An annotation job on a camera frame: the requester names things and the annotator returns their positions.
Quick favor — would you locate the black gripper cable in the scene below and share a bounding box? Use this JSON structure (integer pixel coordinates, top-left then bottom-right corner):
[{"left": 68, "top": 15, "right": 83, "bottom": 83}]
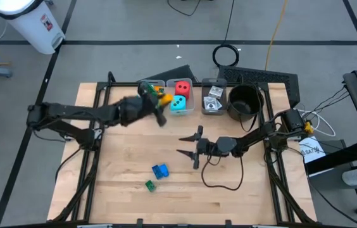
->
[{"left": 200, "top": 154, "right": 246, "bottom": 192}]

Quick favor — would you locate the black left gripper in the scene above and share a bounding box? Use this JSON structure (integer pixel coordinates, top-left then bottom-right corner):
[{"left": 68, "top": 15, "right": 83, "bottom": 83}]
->
[{"left": 141, "top": 91, "right": 168, "bottom": 128}]

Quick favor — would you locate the clear packet with dark emblem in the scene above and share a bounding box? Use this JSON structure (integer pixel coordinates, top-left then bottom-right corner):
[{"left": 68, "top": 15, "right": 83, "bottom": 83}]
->
[{"left": 206, "top": 97, "right": 224, "bottom": 111}]

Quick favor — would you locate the black coiled cable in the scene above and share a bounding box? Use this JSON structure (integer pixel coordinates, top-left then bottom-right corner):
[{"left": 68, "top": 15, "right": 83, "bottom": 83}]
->
[{"left": 211, "top": 0, "right": 241, "bottom": 68}]

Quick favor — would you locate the dark blue flat brick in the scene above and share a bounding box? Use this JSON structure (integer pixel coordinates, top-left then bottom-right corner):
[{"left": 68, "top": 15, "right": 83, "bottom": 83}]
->
[{"left": 151, "top": 164, "right": 164, "bottom": 180}]

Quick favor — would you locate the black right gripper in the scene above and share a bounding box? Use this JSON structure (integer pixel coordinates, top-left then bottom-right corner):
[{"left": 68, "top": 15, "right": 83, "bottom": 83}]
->
[{"left": 176, "top": 125, "right": 218, "bottom": 170}]

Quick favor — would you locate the shiny clear card packet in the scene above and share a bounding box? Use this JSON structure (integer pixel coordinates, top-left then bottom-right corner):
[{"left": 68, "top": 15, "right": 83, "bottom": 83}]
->
[{"left": 208, "top": 85, "right": 224, "bottom": 99}]

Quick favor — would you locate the black perforated case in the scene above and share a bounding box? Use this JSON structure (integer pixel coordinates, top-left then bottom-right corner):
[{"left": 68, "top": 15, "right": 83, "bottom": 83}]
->
[{"left": 217, "top": 65, "right": 301, "bottom": 109}]

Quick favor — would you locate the black wedge panel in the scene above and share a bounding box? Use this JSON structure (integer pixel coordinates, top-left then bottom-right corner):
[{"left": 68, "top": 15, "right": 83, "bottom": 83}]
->
[{"left": 149, "top": 64, "right": 199, "bottom": 84}]

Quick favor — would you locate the smoky dark plastic container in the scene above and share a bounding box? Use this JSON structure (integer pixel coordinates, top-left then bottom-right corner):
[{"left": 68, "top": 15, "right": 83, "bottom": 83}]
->
[{"left": 201, "top": 77, "right": 229, "bottom": 116}]

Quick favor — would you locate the black aluminium table frame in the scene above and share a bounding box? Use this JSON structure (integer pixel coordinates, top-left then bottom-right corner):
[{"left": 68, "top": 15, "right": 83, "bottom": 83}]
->
[{"left": 49, "top": 71, "right": 317, "bottom": 228}]

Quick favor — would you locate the small yellow toy block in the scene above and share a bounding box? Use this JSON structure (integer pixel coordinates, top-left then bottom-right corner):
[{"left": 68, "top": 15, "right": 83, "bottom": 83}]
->
[{"left": 160, "top": 92, "right": 174, "bottom": 107}]

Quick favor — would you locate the clear plastic container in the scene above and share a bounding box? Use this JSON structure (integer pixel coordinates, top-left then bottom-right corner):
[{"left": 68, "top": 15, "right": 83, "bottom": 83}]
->
[
  {"left": 166, "top": 78, "right": 195, "bottom": 117},
  {"left": 139, "top": 78, "right": 166, "bottom": 107}
]

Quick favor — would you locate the long dark green brick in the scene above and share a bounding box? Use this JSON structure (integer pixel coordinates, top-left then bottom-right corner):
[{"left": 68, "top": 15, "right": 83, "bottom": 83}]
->
[{"left": 139, "top": 80, "right": 155, "bottom": 96}]

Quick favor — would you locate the red foam die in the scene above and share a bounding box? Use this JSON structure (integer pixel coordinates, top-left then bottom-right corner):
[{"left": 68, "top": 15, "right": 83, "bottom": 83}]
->
[{"left": 174, "top": 80, "right": 191, "bottom": 100}]

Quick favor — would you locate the dark green flat brick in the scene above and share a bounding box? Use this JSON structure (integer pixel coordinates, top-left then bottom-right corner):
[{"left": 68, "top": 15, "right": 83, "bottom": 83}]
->
[{"left": 144, "top": 179, "right": 157, "bottom": 193}]

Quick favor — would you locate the light blue stud block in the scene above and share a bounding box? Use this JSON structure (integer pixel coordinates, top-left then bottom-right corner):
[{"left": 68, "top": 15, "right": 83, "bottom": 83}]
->
[{"left": 159, "top": 163, "right": 170, "bottom": 178}]

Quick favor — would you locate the printed paper sheet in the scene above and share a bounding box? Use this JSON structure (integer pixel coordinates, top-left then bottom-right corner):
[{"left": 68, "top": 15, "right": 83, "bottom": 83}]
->
[{"left": 297, "top": 136, "right": 327, "bottom": 164}]

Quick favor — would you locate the black looped floor cable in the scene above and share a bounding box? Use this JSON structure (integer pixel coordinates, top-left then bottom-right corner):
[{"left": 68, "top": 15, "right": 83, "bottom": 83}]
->
[{"left": 166, "top": 0, "right": 202, "bottom": 17}]

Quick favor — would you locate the teal foam die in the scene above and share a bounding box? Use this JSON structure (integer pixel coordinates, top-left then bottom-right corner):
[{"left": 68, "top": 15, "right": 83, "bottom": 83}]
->
[{"left": 169, "top": 94, "right": 187, "bottom": 111}]

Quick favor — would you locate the white pedal trash bin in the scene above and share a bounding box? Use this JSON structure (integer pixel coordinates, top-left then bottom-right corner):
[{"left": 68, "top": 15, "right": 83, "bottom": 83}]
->
[{"left": 0, "top": 0, "right": 66, "bottom": 55}]

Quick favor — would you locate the yellow cable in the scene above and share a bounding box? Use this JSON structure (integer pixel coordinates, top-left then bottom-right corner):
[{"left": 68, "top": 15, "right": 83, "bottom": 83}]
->
[{"left": 264, "top": 0, "right": 289, "bottom": 71}]

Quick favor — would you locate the black round pot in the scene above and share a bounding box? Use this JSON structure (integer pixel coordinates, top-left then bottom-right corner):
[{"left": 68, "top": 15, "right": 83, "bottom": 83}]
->
[{"left": 227, "top": 84, "right": 265, "bottom": 122}]

